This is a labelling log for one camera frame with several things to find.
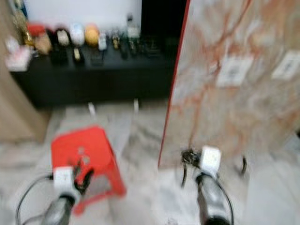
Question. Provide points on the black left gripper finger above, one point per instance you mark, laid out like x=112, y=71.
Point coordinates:
x=89, y=175

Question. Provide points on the bunch of keys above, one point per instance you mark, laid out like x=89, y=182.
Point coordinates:
x=187, y=155

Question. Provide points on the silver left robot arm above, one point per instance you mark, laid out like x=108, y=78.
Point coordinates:
x=58, y=211

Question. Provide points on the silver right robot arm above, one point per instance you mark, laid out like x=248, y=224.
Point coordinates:
x=212, y=199

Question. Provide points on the red plastic stool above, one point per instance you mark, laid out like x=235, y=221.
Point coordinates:
x=96, y=147

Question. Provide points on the black low cabinet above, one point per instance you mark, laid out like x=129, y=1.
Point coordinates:
x=98, y=79

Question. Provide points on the light wooden cabinet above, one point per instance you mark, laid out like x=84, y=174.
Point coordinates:
x=16, y=108

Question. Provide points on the white and pink box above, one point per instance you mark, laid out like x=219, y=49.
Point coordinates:
x=18, y=57

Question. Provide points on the brown jar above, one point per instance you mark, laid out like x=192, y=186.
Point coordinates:
x=43, y=44

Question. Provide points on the orange round ornament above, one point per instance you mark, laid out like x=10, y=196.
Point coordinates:
x=91, y=34

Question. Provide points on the white round jar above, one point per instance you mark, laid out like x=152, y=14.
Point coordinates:
x=77, y=33

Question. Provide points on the clear glass bottle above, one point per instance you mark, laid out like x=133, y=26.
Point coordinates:
x=132, y=27

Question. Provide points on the gold trophy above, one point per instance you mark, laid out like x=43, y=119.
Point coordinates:
x=22, y=23

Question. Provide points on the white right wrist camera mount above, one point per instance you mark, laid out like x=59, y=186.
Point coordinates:
x=210, y=160

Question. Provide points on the white wall socket plate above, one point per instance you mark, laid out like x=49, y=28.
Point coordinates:
x=287, y=65
x=234, y=71

